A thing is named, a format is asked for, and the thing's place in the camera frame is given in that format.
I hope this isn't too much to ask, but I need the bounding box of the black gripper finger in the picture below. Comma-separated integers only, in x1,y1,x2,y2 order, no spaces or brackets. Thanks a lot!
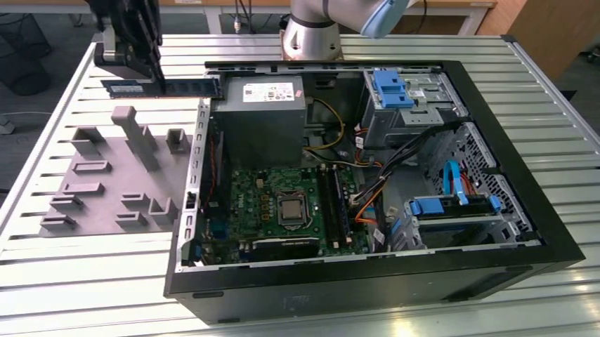
93,29,153,83
133,20,168,98

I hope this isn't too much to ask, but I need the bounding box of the blue RAM stick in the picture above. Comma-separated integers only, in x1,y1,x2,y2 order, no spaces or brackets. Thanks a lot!
102,78,224,99

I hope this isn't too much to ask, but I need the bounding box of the black RAM slot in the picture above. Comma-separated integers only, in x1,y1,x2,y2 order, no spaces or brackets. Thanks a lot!
317,164,341,249

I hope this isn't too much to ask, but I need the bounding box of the black mesh bin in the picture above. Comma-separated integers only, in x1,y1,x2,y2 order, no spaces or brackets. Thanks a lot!
0,13,54,96

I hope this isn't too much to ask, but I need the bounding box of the grey power supply unit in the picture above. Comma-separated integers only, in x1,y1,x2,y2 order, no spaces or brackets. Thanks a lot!
209,75,309,169

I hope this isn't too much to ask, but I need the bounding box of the grey parts rack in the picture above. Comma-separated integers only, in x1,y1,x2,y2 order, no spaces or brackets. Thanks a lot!
39,106,194,239

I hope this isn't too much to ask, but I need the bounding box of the green motherboard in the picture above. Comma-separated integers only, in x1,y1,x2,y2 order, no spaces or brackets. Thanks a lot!
200,163,376,264

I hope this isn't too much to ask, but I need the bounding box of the blue drive latch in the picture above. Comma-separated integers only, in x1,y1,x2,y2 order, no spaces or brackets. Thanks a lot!
373,70,416,109

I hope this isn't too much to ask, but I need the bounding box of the silver CPU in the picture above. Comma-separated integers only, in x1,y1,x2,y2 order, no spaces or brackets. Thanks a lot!
280,199,305,219

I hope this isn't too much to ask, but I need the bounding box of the CPU socket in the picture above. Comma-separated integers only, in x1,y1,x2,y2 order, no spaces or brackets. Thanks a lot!
274,189,315,231

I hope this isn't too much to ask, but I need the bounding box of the metal optical drive cage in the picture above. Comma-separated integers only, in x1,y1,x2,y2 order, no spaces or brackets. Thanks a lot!
360,70,470,150

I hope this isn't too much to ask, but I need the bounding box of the black graphics card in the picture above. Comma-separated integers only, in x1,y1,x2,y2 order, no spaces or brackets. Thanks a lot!
238,237,323,263

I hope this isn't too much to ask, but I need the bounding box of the white framed wooden desk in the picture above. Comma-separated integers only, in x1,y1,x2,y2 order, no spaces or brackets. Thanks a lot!
403,0,499,36

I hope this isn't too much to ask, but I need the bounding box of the hard disk in blue carrier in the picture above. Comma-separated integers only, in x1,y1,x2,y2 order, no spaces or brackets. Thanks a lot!
411,194,503,217

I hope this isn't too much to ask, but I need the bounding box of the black open PC case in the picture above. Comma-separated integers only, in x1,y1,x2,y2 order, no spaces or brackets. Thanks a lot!
162,59,587,324

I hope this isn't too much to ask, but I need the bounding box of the wooden cabinet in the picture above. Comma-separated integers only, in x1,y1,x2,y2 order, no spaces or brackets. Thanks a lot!
478,0,600,81

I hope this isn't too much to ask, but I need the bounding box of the metal disk bay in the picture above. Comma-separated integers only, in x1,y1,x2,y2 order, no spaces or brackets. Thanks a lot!
392,196,518,252

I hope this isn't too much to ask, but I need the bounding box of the black hanging cable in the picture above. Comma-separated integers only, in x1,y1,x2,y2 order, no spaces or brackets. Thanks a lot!
230,0,258,35

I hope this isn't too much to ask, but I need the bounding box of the yellow wire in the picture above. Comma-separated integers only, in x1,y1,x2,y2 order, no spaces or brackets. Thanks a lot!
303,98,348,152

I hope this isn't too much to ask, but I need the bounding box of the black wire bundle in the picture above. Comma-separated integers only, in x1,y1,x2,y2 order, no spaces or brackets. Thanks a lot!
375,124,464,183

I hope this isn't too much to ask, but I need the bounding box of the orange wire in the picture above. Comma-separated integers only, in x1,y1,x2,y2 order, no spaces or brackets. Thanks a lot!
353,185,388,225

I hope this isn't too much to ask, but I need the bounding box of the blue flat data wire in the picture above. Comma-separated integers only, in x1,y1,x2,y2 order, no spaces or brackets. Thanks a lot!
441,160,470,206

